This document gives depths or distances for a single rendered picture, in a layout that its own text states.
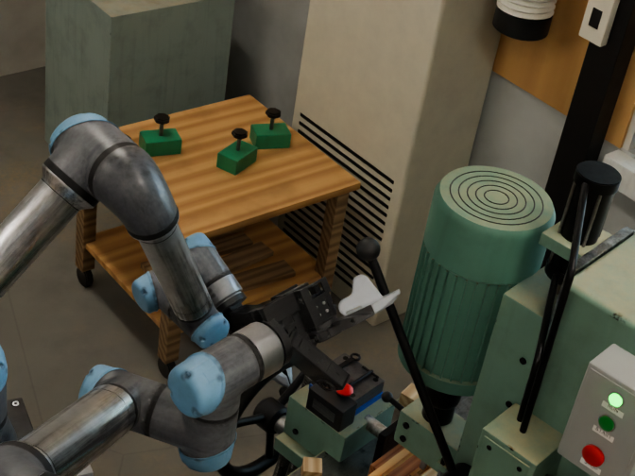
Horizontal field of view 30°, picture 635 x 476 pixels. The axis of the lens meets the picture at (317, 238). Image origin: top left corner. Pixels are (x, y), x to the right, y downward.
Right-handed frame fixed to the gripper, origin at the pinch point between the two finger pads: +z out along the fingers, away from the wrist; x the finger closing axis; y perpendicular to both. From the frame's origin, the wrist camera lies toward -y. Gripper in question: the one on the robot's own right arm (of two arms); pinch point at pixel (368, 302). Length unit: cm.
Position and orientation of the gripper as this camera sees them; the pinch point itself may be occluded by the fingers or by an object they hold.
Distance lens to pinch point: 176.1
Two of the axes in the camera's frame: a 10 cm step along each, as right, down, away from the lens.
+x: -6.1, 1.9, 7.7
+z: 6.9, -3.6, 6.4
